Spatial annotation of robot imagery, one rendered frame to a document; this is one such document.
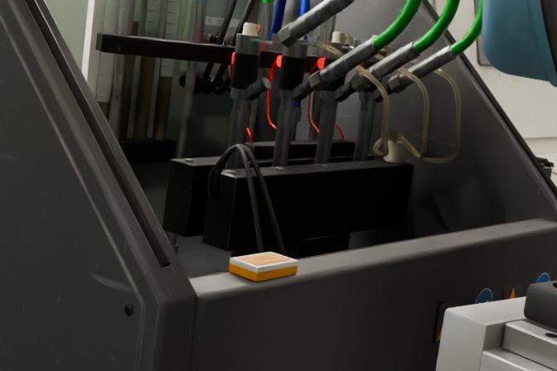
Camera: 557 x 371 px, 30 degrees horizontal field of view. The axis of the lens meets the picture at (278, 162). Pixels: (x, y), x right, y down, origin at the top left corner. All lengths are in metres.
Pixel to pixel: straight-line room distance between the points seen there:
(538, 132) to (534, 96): 0.06
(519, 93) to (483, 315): 1.01
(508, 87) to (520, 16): 1.12
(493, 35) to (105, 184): 0.36
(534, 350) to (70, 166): 0.36
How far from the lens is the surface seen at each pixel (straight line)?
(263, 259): 0.83
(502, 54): 0.50
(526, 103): 1.65
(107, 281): 0.77
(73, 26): 1.32
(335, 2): 1.05
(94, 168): 0.77
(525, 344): 0.64
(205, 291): 0.77
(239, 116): 1.13
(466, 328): 0.64
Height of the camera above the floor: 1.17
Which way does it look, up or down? 9 degrees down
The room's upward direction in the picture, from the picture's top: 7 degrees clockwise
